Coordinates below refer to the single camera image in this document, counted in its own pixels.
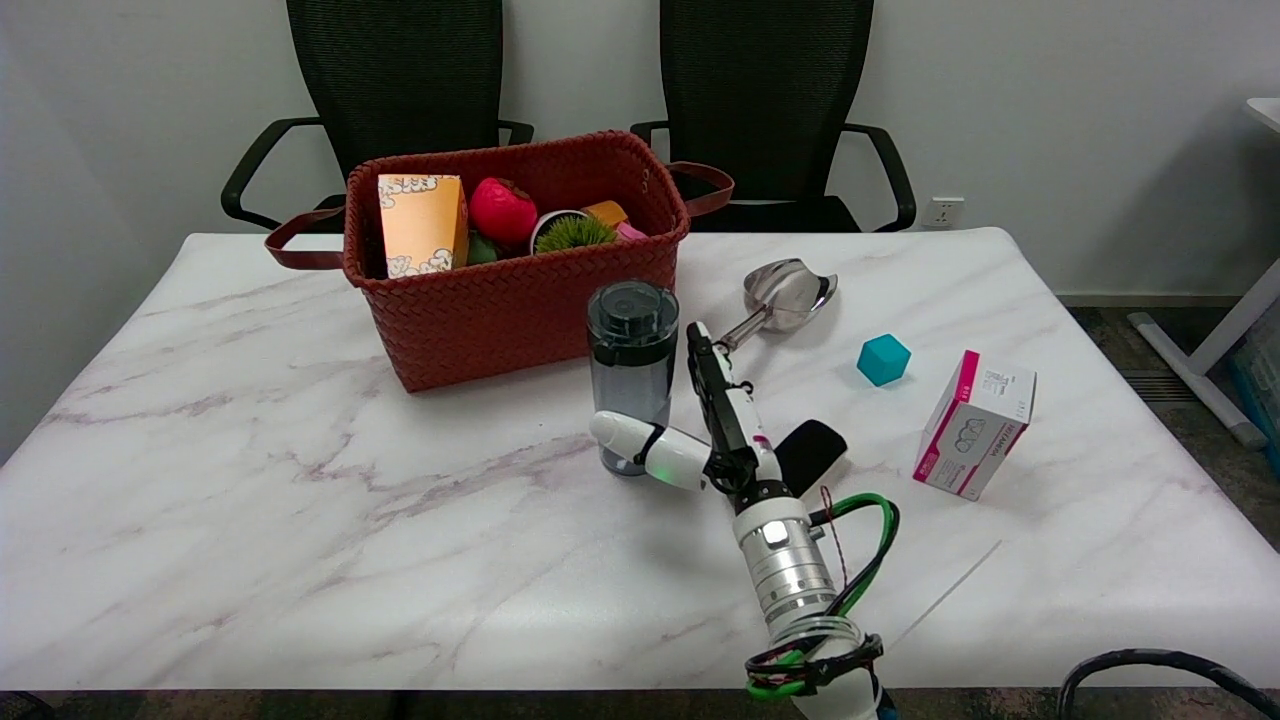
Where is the green plant in white pot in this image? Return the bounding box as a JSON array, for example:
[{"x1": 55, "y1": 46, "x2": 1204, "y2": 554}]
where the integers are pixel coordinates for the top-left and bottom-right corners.
[{"x1": 530, "y1": 209, "x2": 619, "y2": 255}]

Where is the green cable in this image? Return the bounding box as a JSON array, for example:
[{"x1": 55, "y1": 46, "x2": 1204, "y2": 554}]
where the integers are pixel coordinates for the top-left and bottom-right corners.
[{"x1": 745, "y1": 492, "x2": 901, "y2": 699}]

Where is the black white board eraser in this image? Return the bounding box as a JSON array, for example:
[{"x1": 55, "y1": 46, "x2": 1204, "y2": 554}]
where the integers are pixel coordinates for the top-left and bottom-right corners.
[{"x1": 775, "y1": 419, "x2": 850, "y2": 499}]

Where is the red toy fruit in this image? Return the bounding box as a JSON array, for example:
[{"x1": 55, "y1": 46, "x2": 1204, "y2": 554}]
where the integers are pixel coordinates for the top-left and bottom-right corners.
[{"x1": 469, "y1": 177, "x2": 539, "y2": 249}]

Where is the black transparent water bottle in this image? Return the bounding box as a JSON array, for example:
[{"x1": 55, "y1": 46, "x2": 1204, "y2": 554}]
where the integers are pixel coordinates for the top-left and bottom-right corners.
[{"x1": 587, "y1": 280, "x2": 681, "y2": 478}]

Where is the orange popcorn box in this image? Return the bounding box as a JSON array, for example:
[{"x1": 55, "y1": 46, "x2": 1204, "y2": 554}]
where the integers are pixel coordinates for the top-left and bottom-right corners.
[{"x1": 377, "y1": 174, "x2": 470, "y2": 279}]

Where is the thick black cable loop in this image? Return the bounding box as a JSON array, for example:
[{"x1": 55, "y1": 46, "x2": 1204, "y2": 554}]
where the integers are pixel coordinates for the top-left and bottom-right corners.
[{"x1": 1058, "y1": 648, "x2": 1280, "y2": 720}]

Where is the blue storage bin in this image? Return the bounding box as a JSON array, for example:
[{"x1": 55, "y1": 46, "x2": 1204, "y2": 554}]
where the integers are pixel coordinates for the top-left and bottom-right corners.
[{"x1": 1232, "y1": 310, "x2": 1280, "y2": 471}]

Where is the teal cube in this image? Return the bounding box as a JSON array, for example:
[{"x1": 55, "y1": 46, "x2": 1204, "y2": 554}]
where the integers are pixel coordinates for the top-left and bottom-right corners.
[{"x1": 857, "y1": 333, "x2": 913, "y2": 388}]

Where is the pink white carton box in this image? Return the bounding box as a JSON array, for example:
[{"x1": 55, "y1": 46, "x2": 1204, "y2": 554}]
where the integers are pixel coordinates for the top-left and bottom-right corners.
[{"x1": 912, "y1": 350, "x2": 1038, "y2": 502}]

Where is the black braided cable bundle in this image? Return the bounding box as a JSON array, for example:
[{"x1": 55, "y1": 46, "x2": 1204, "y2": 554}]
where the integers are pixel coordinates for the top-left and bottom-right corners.
[{"x1": 745, "y1": 632, "x2": 886, "y2": 699}]

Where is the thin white cable tie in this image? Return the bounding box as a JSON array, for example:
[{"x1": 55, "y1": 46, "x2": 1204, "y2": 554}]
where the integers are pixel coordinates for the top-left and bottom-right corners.
[{"x1": 888, "y1": 540, "x2": 1003, "y2": 651}]

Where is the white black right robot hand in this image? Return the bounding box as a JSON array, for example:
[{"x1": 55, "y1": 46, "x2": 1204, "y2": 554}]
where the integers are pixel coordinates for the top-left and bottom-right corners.
[{"x1": 589, "y1": 322, "x2": 798, "y2": 517}]

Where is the white desk frame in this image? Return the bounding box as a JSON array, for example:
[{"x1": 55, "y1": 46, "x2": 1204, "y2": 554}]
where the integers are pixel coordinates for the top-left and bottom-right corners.
[{"x1": 1128, "y1": 97, "x2": 1280, "y2": 448}]

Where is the metal scoop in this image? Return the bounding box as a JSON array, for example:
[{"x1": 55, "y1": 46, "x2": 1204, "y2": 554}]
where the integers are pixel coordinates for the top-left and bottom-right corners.
[{"x1": 718, "y1": 258, "x2": 839, "y2": 353}]

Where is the black mesh office chair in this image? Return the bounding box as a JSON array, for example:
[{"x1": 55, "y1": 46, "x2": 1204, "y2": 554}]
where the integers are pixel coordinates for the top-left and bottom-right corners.
[
  {"x1": 221, "y1": 0, "x2": 535, "y2": 234},
  {"x1": 630, "y1": 0, "x2": 917, "y2": 234}
]

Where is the red woven basket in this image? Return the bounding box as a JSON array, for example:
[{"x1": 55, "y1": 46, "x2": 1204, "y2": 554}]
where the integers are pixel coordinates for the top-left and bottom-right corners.
[{"x1": 264, "y1": 130, "x2": 735, "y2": 393}]

